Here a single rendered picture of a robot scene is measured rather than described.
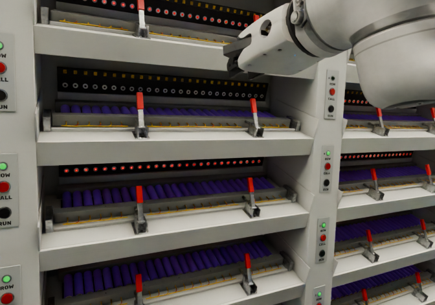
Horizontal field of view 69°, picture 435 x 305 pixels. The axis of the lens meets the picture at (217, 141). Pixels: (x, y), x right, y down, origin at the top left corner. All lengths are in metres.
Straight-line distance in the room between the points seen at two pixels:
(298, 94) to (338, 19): 0.57
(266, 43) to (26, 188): 0.45
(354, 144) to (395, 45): 0.66
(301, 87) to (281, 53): 0.48
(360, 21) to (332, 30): 0.04
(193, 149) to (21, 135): 0.31
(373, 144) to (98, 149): 0.73
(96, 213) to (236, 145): 0.33
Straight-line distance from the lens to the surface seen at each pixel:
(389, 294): 1.35
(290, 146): 0.79
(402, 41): 0.30
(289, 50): 0.39
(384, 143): 1.04
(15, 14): 0.63
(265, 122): 0.82
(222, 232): 0.74
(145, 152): 0.64
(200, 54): 0.67
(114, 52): 0.63
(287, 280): 0.93
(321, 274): 0.97
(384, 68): 0.30
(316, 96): 0.83
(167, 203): 0.74
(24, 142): 0.61
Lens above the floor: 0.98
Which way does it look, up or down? 5 degrees down
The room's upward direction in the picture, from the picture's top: 2 degrees clockwise
